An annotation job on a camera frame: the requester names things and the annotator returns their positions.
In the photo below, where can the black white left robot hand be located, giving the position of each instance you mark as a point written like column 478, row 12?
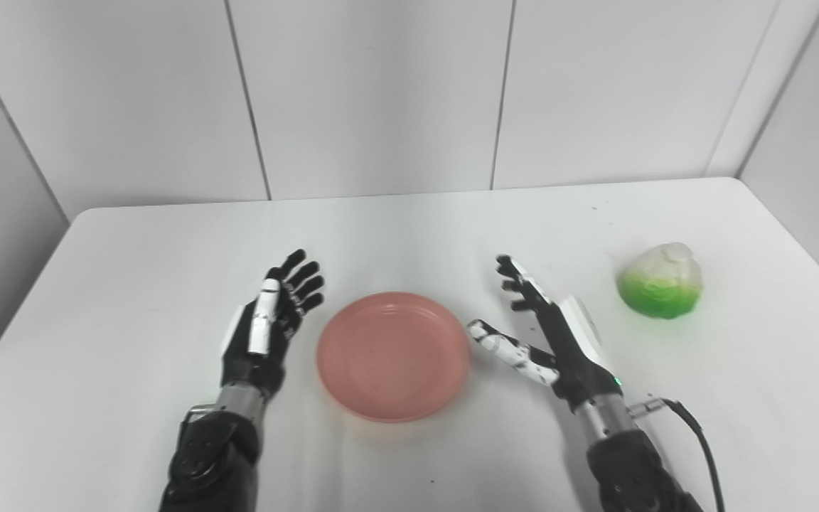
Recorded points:
column 246, row 363

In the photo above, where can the pink round plate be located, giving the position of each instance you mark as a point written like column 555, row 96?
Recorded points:
column 392, row 355

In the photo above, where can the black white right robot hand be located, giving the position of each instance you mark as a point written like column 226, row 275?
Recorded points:
column 573, row 355

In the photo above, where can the green white toy cabbage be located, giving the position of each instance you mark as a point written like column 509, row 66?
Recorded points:
column 658, row 284

